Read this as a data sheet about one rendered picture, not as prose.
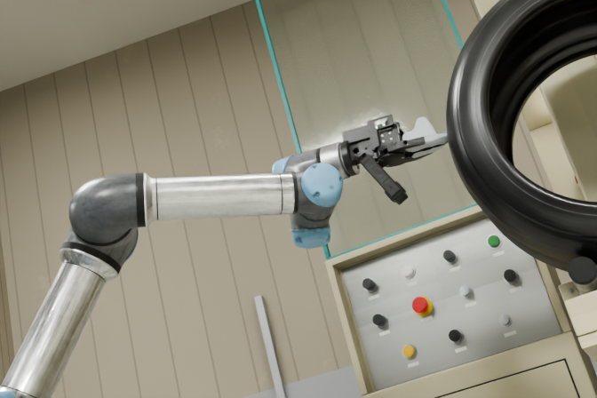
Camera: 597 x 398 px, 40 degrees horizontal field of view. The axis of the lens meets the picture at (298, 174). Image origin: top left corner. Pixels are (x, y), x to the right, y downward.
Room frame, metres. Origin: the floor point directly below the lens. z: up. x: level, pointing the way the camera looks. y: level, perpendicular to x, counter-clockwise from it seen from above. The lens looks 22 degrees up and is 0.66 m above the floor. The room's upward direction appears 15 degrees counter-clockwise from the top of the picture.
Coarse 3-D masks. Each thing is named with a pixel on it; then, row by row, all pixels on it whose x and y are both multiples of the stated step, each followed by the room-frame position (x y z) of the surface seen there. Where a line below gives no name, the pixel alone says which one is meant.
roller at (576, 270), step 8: (576, 264) 1.29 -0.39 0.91; (584, 264) 1.28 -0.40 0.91; (592, 264) 1.28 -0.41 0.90; (568, 272) 1.29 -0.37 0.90; (576, 272) 1.29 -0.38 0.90; (584, 272) 1.28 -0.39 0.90; (592, 272) 1.28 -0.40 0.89; (576, 280) 1.29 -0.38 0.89; (584, 280) 1.28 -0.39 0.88; (592, 280) 1.28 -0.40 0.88; (576, 288) 1.39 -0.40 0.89; (584, 288) 1.33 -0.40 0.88; (592, 288) 1.34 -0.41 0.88
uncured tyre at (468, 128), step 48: (528, 0) 1.25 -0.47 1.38; (576, 0) 1.39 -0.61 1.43; (480, 48) 1.29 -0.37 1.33; (528, 48) 1.49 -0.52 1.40; (576, 48) 1.49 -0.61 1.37; (480, 96) 1.29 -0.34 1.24; (528, 96) 1.54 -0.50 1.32; (480, 144) 1.30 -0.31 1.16; (480, 192) 1.34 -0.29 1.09; (528, 192) 1.29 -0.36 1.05; (528, 240) 1.34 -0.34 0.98; (576, 240) 1.29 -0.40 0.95
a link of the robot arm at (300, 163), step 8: (304, 152) 1.49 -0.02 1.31; (312, 152) 1.48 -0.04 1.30; (280, 160) 1.51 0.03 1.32; (288, 160) 1.49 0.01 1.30; (296, 160) 1.48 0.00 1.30; (304, 160) 1.48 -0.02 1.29; (312, 160) 1.47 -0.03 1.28; (320, 160) 1.47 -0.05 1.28; (272, 168) 1.50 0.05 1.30; (280, 168) 1.49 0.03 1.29; (288, 168) 1.49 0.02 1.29; (296, 168) 1.48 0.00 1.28; (304, 168) 1.48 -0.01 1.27
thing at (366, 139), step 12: (372, 120) 1.43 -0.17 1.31; (348, 132) 1.46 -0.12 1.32; (360, 132) 1.46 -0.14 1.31; (372, 132) 1.43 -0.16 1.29; (384, 132) 1.44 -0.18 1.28; (396, 132) 1.43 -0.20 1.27; (348, 144) 1.47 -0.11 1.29; (360, 144) 1.47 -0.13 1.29; (372, 144) 1.44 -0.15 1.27; (384, 144) 1.44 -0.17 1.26; (348, 156) 1.46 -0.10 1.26; (360, 156) 1.46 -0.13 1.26; (372, 156) 1.46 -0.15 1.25; (384, 156) 1.43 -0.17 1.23; (396, 156) 1.44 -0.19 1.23; (408, 156) 1.47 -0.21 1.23; (348, 168) 1.47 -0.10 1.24
